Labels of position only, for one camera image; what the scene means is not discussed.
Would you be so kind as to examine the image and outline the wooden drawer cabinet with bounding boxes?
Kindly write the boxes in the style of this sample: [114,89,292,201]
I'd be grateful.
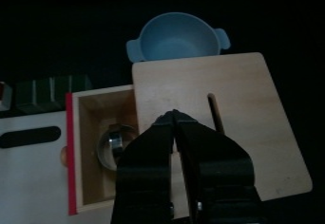
[132,51,314,220]

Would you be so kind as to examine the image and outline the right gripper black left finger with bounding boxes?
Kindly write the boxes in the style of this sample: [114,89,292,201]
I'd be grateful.
[112,109,177,224]

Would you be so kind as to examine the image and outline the blue bowl with handles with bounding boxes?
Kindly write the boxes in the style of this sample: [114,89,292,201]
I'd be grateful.
[126,11,233,63]

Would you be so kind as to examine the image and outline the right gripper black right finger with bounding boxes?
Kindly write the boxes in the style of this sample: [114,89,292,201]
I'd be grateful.
[172,108,267,224]

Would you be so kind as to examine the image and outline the white cutting board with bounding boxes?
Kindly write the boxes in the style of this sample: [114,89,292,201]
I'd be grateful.
[0,110,117,224]

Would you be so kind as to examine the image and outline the round metal dough cutter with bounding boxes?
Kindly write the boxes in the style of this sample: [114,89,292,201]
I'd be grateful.
[96,122,140,172]

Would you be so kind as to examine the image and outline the wooden drawer with red front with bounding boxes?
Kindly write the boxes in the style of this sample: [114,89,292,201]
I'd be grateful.
[61,84,141,216]

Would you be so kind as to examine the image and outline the dark green striped box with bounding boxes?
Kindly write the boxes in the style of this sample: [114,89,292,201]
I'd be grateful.
[0,75,94,115]

